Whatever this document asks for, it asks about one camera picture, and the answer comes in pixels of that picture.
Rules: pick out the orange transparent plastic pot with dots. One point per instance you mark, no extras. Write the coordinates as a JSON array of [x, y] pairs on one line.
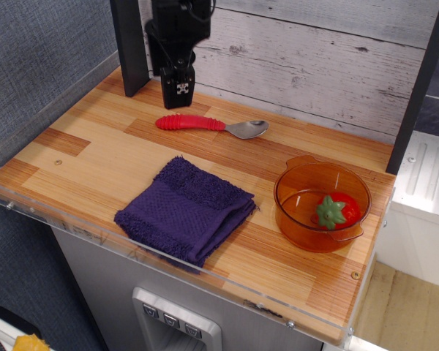
[[297, 192]]

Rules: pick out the yellow object at corner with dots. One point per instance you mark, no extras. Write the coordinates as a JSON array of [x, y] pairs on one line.
[[30, 343]]

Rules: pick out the clear acrylic front guard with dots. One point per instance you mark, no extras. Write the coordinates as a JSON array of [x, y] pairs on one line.
[[256, 265]]

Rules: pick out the white toy sink drainboard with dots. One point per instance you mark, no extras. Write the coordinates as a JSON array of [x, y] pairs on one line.
[[417, 183]]

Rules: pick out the black left vertical post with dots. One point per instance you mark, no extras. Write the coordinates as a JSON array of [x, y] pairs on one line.
[[130, 43]]

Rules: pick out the red handled metal spoon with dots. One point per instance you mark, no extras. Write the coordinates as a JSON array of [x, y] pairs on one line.
[[242, 130]]

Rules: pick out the clear acrylic guard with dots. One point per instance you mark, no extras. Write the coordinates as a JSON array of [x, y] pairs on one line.
[[25, 132], [256, 265]]

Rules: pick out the purple folded cloth napkin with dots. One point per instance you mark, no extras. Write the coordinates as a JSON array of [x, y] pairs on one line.
[[186, 213]]

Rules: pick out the red toy strawberry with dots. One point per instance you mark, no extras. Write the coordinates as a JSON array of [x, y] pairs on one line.
[[337, 211]]

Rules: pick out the silver dispenser button panel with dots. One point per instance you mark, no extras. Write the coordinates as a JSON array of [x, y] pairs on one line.
[[168, 326]]

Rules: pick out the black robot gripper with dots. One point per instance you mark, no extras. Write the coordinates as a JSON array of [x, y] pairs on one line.
[[175, 29]]

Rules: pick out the grey toy fridge cabinet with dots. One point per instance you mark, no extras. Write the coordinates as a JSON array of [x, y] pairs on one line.
[[107, 278]]

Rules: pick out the black vertical post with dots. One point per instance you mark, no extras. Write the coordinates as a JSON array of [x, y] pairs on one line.
[[420, 88], [130, 43]]

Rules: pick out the clear acrylic left guard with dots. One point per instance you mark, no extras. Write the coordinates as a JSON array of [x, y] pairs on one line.
[[25, 132]]

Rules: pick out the black right vertical post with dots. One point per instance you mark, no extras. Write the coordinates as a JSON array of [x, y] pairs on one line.
[[420, 88]]

